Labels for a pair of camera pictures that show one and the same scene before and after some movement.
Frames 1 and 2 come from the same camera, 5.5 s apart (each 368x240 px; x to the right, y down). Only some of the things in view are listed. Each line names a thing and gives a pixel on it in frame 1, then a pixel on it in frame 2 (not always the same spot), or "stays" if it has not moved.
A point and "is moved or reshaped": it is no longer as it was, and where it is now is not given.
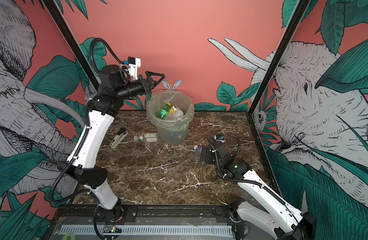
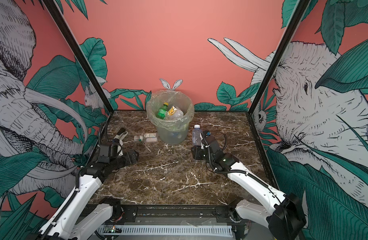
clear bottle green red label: x=172 y=110 stays
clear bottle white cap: x=198 y=149 is moved or reshaped
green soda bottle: x=164 y=111 stays
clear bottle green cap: x=148 y=137 stays
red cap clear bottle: x=178 y=114 stays
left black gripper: x=152 y=85 to x=128 y=160
